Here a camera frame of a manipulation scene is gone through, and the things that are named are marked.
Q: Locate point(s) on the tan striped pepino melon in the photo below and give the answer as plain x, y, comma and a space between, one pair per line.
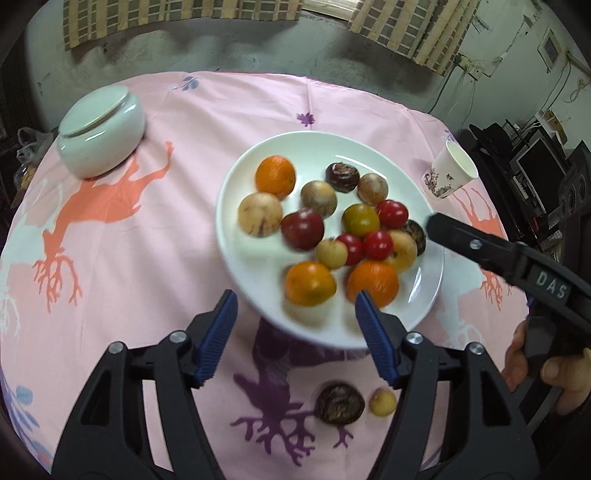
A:
260, 214

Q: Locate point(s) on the wide checked curtain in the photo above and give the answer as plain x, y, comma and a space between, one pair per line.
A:
184, 14

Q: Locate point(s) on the dark computer monitor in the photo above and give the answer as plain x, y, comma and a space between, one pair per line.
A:
540, 161

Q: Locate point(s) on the person's right hand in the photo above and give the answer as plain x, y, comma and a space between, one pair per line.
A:
515, 357

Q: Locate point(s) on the yellow pepino melon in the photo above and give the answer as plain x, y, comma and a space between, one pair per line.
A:
404, 251

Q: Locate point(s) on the orange-yellow tomato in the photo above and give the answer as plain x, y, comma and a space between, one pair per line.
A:
310, 283

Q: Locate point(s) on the pink printed tablecloth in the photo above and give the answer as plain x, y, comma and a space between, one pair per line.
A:
138, 277

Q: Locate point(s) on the white wall socket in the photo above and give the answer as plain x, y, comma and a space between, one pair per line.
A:
471, 67

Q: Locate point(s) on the printed paper cup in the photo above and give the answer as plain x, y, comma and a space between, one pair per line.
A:
445, 177

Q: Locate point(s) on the narrow checked curtain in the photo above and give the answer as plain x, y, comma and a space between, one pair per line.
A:
406, 27

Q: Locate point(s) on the pale green lidded jar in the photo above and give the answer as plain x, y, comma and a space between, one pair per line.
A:
101, 134

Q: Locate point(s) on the white oval plate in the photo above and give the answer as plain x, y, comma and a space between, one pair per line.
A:
323, 147

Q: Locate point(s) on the black speaker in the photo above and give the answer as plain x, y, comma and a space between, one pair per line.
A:
575, 184

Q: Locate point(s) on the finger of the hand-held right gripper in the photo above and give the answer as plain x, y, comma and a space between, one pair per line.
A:
471, 244

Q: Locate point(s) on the clear plastic bag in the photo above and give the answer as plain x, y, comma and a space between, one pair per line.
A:
32, 147

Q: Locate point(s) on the dark red tomato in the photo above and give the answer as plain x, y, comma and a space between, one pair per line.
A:
302, 228

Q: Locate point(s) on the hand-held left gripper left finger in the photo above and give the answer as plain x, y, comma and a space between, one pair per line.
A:
214, 337

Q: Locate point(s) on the red cherry tomato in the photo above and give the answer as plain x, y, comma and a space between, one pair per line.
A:
377, 244
392, 213
353, 249

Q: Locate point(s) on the brown round fruit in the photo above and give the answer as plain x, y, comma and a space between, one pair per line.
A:
372, 188

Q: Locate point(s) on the cardboard box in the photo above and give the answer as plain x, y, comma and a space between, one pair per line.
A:
554, 122

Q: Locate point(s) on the orange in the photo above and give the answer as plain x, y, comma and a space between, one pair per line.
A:
373, 279
275, 174

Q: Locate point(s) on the green-brown passion fruit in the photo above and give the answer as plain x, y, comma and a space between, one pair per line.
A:
318, 197

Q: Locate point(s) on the green-yellow tomato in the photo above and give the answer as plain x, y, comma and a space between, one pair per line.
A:
360, 219

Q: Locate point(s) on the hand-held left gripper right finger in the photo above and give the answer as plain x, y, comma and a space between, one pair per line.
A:
376, 337

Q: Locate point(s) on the dark water chestnut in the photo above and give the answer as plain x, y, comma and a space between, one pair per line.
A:
342, 176
338, 404
417, 235

